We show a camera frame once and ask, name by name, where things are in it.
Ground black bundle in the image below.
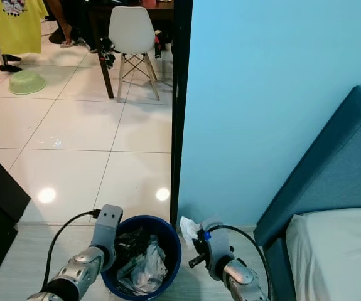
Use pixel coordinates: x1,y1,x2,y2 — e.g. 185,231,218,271
155,28,173,52
100,36,122,70

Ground white chair wooden legs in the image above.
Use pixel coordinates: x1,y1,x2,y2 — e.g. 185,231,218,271
108,6,159,103

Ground dark wooden table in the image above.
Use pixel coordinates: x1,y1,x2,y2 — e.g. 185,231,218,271
87,0,175,100

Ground teal fabric bed headboard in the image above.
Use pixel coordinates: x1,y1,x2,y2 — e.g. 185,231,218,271
254,85,361,301

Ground cream sheeted mattress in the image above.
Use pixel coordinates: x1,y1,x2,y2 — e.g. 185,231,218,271
286,207,361,301

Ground dark blue waste bin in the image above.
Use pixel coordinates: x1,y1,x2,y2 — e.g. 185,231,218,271
100,215,183,301

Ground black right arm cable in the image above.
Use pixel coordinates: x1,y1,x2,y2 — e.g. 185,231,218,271
208,224,272,301

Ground green plastic basin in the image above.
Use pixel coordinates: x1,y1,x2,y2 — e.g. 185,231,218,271
9,70,46,96

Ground black door frame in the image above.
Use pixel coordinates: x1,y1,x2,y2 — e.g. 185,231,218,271
171,0,195,225

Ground yellow printed t-shirt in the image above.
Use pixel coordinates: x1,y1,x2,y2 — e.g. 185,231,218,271
0,0,48,56

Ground crumpled white plastic bag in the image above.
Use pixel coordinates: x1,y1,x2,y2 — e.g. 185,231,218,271
117,235,168,295

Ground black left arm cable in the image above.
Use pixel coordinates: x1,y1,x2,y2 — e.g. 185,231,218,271
45,210,99,295

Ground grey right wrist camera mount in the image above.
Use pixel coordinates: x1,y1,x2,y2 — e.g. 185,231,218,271
199,216,234,277

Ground person in dark clothes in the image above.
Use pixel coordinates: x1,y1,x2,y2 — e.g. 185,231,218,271
45,0,99,51

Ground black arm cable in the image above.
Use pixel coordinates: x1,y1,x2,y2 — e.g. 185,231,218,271
208,224,272,301
45,210,99,295

